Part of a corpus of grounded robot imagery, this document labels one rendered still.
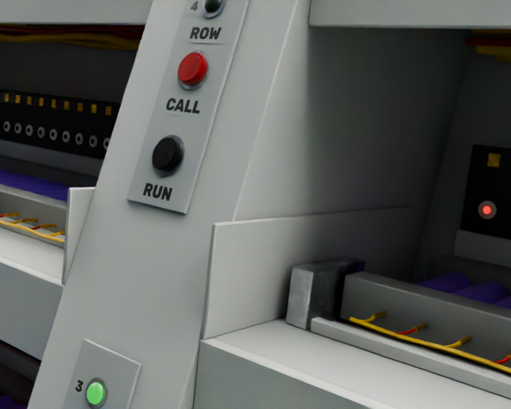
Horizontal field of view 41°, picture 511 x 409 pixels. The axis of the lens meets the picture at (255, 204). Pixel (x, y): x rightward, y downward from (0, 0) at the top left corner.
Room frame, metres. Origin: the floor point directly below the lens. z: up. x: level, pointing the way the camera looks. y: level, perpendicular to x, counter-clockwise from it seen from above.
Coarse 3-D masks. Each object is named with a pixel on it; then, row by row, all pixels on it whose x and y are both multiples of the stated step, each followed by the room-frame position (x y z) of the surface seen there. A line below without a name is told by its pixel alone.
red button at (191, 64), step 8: (192, 56) 0.32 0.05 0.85; (200, 56) 0.31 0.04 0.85; (184, 64) 0.32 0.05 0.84; (192, 64) 0.31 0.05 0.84; (200, 64) 0.31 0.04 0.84; (184, 72) 0.32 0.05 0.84; (192, 72) 0.31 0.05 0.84; (200, 72) 0.31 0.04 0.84; (184, 80) 0.32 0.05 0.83; (192, 80) 0.31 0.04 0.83
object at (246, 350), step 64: (256, 256) 0.31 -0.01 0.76; (320, 256) 0.35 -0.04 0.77; (384, 256) 0.41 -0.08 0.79; (448, 256) 0.41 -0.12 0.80; (256, 320) 0.32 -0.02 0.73; (320, 320) 0.31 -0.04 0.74; (384, 320) 0.32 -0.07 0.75; (448, 320) 0.30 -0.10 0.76; (256, 384) 0.27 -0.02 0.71; (320, 384) 0.26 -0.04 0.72; (384, 384) 0.26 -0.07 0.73; (448, 384) 0.27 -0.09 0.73
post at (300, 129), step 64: (256, 0) 0.31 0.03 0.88; (256, 64) 0.30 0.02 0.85; (320, 64) 0.32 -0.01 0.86; (384, 64) 0.36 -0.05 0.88; (448, 64) 0.43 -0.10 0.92; (128, 128) 0.34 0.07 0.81; (256, 128) 0.29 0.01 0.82; (320, 128) 0.33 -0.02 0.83; (384, 128) 0.38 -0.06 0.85; (448, 128) 0.45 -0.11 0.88; (256, 192) 0.30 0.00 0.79; (320, 192) 0.34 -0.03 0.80; (384, 192) 0.40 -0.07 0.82; (128, 256) 0.33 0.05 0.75; (192, 256) 0.30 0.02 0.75; (64, 320) 0.34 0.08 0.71; (128, 320) 0.32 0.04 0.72; (192, 320) 0.30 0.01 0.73; (64, 384) 0.34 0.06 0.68; (192, 384) 0.30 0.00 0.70
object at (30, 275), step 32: (32, 160) 0.68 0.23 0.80; (64, 160) 0.65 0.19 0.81; (96, 160) 0.62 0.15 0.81; (0, 256) 0.39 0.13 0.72; (32, 256) 0.40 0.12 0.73; (64, 256) 0.35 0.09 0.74; (0, 288) 0.39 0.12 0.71; (32, 288) 0.37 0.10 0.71; (0, 320) 0.39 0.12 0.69; (32, 320) 0.37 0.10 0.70; (32, 352) 0.37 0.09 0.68
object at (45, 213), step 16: (0, 192) 0.48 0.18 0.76; (16, 192) 0.48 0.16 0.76; (32, 192) 0.48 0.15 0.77; (0, 208) 0.48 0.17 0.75; (16, 208) 0.47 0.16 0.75; (32, 208) 0.46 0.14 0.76; (48, 208) 0.45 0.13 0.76; (64, 208) 0.44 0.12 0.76; (16, 224) 0.44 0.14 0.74; (32, 224) 0.46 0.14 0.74; (48, 224) 0.44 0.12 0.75; (64, 224) 0.44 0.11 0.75; (64, 240) 0.41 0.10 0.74
